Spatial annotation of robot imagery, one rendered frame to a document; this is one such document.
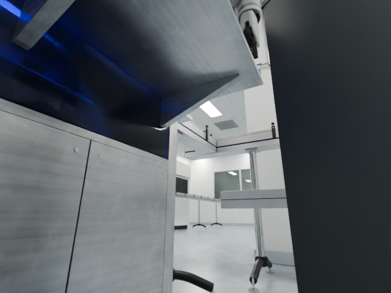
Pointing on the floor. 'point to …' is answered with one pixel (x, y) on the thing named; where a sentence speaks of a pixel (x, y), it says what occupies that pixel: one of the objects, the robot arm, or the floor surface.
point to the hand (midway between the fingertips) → (252, 53)
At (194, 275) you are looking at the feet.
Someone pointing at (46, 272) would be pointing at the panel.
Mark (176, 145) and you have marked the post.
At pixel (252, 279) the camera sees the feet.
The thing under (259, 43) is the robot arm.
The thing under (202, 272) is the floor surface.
